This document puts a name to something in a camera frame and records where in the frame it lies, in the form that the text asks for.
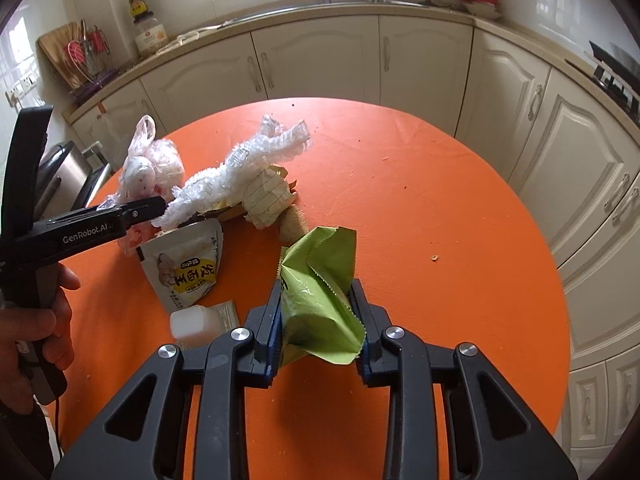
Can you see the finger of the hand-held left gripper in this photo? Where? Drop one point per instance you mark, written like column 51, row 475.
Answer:
column 145, row 208

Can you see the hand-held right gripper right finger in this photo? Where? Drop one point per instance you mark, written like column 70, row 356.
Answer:
column 370, row 340

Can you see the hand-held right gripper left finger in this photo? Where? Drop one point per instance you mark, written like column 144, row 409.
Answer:
column 274, row 320

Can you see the green wrapper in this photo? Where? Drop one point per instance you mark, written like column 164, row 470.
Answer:
column 310, row 285

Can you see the black snack packet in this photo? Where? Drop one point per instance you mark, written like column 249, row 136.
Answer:
column 197, row 218

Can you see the white elastic plastic cover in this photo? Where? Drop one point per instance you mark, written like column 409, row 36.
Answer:
column 235, row 170

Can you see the person's left hand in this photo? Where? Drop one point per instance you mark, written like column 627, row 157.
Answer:
column 30, row 325

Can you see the pink white plastic bag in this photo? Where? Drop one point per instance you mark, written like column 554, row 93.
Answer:
column 145, row 175

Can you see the small white sachet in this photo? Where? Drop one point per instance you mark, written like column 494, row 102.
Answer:
column 229, row 312

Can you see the white snack packet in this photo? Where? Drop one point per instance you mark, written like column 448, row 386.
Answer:
column 185, row 270

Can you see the stainless steel appliance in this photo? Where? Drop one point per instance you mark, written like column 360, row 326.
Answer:
column 65, row 170

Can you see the small white bottle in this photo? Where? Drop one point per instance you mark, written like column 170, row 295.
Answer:
column 192, row 325

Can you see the ginger piece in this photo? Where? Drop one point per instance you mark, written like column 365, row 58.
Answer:
column 292, row 227

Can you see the crumpled printed paper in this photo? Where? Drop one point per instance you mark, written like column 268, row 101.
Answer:
column 267, row 200

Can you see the red kitchen utensil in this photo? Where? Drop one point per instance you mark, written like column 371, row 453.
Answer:
column 80, row 51

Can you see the large clear jar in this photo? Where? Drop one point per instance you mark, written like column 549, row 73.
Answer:
column 150, row 37

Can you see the white dishcloth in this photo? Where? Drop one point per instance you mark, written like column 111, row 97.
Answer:
column 182, row 40

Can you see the wooden cutting board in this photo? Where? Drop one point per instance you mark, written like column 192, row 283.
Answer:
column 55, row 55

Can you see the small yellow label jar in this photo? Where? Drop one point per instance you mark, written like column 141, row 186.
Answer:
column 138, row 6

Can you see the round orange table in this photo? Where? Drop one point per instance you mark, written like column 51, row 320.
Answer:
column 320, row 55

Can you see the stainless steel sink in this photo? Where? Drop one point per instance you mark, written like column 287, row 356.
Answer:
column 400, row 1

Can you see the stack of white bowls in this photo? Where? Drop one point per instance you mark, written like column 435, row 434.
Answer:
column 482, row 10

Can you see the black gas stove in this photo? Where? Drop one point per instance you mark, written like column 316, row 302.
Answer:
column 620, row 90

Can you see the black induction cooker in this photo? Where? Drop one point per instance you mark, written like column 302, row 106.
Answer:
column 615, row 62

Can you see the white wall socket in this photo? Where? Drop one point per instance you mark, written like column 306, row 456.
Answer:
column 22, row 89

